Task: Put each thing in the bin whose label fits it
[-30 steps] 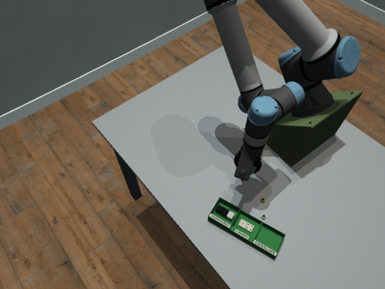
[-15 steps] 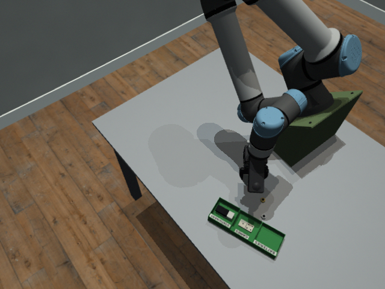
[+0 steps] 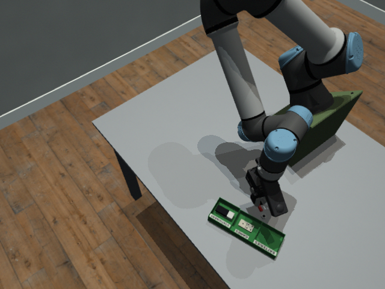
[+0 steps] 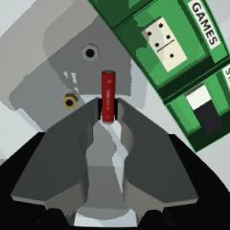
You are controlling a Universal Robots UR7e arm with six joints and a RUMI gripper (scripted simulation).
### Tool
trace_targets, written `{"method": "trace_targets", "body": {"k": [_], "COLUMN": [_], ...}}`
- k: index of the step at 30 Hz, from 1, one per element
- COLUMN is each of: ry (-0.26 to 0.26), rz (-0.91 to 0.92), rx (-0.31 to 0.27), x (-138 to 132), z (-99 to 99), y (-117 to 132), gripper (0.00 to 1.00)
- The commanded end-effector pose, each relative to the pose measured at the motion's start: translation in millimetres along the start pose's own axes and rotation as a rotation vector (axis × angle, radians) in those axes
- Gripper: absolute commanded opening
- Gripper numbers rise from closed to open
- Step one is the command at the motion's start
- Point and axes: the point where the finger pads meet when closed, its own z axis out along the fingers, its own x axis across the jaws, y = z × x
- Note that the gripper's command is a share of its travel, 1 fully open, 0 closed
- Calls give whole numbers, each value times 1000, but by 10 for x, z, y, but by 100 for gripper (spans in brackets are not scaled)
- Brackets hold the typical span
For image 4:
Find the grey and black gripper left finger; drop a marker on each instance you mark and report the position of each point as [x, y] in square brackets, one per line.
[49, 171]

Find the brass hex nut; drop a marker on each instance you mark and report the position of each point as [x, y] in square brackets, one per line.
[70, 101]

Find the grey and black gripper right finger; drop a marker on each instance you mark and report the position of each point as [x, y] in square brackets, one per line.
[163, 173]

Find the red battery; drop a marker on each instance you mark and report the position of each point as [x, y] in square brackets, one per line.
[108, 96]

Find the beige domino tile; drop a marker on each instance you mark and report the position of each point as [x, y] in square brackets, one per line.
[163, 43]

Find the grey hex nut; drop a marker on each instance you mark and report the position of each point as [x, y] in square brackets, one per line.
[90, 52]

